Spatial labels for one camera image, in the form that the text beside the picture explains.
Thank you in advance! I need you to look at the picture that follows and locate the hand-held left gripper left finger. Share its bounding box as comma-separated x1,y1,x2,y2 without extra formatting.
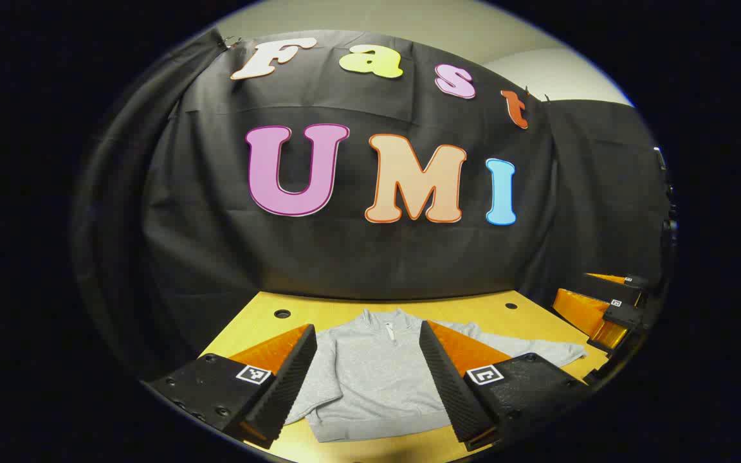
142,323,318,449

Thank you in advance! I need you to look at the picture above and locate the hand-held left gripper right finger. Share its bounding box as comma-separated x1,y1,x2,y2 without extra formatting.
418,320,593,451

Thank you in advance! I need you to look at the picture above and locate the grey zip-neck sweatshirt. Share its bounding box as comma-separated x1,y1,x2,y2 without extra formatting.
284,309,589,443

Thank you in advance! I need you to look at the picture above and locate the black backdrop cloth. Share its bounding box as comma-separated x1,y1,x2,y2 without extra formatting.
71,27,677,380

